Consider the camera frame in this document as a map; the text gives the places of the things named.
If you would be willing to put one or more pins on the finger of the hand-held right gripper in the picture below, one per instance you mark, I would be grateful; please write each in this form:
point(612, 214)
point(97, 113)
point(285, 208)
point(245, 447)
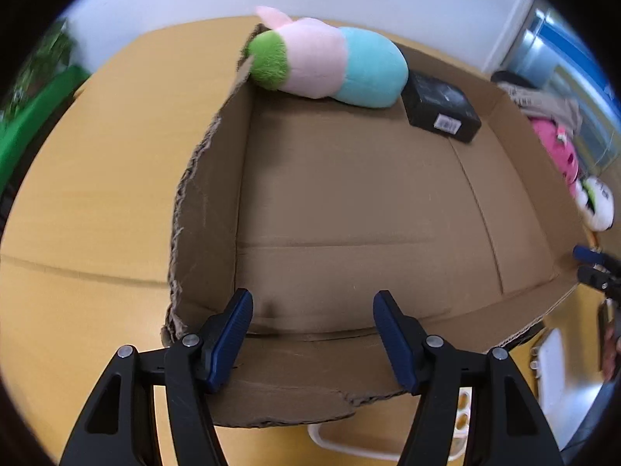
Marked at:
point(594, 277)
point(587, 253)

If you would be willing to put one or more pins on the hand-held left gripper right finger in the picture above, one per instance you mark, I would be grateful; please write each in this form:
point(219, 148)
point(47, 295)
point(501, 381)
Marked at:
point(395, 344)

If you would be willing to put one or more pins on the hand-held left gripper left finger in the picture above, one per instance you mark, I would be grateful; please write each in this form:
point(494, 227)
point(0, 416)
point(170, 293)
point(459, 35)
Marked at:
point(230, 340)

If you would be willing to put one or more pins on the brown cardboard box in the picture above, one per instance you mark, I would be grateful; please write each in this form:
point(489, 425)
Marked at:
point(364, 194)

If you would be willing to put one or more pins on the black rectangular box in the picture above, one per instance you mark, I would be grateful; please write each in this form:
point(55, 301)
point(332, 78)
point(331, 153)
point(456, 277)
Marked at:
point(436, 102)

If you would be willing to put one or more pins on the pink green blue plush toy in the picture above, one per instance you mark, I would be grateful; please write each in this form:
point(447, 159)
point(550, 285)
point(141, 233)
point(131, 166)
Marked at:
point(330, 63)

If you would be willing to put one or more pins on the white and green toy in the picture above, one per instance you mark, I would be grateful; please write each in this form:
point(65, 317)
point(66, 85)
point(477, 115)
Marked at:
point(599, 204)

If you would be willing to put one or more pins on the beige cloth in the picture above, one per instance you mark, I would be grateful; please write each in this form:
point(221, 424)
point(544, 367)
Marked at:
point(543, 102)

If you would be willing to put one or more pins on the green chair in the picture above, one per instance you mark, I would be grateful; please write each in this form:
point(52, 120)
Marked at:
point(34, 116)

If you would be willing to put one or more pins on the green potted plant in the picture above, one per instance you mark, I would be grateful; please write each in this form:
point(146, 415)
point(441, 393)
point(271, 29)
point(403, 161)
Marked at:
point(53, 53)

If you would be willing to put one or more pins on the blue wall poster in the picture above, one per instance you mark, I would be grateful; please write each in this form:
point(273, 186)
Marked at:
point(558, 43)

